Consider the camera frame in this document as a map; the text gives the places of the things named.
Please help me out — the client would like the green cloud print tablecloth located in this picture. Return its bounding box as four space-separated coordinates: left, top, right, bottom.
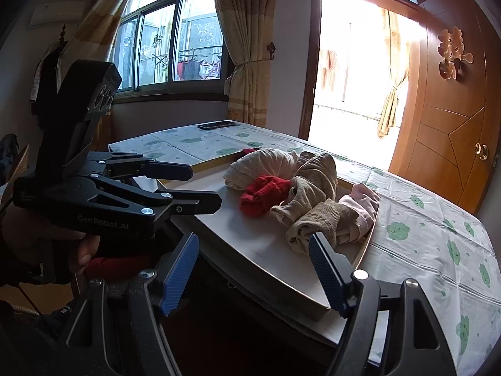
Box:
110 123 500 375

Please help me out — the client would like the balcony yellow curtain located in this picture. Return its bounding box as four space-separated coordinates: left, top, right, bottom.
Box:
377 8 411 138

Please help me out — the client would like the wooden door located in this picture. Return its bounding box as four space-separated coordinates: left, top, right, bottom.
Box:
389 0 500 214

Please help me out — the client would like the window with dark frame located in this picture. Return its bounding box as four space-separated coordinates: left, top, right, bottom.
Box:
112 0 233 103

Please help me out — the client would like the small red sock bundle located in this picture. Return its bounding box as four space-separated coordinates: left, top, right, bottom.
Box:
240 175 291 218

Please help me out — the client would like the double happiness door ornament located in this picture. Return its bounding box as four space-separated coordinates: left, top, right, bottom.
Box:
437 26 474 80

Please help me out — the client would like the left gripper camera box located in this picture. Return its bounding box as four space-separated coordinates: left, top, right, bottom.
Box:
36 60 121 176

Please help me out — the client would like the orange striped left curtain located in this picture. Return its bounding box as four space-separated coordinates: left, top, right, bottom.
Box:
58 0 146 154

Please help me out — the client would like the pink garment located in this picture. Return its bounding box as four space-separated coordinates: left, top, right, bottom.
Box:
336 183 380 244

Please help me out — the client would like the brass door knob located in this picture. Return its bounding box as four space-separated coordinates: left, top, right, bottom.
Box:
475 143 489 161

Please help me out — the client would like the bright red garment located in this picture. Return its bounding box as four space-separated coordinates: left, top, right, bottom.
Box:
84 257 158 283

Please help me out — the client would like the tan knitted sock roll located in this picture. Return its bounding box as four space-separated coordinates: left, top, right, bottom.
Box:
286 200 358 255

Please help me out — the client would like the white air conditioner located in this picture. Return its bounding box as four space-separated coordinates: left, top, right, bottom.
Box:
30 1 85 27

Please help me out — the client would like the white dotted underwear roll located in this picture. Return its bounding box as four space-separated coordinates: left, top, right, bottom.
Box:
223 149 299 191

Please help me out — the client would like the yellow tied curtain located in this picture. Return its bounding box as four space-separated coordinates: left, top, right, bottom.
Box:
215 0 276 127

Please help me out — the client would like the dark red knitted sock roll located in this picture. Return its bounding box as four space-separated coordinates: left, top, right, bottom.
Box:
241 148 258 155

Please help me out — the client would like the shallow cardboard box tray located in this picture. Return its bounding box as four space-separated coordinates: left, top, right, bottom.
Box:
156 148 381 322

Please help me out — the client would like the person's left hand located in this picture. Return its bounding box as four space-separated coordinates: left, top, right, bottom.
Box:
74 234 100 274

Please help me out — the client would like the curtain tieback wall hook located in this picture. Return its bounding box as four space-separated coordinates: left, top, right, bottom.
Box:
267 42 276 60

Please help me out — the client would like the black smartphone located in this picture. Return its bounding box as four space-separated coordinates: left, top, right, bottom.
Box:
197 121 237 131

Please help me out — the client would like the beige cream garment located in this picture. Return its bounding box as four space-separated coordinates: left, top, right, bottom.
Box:
270 151 337 227

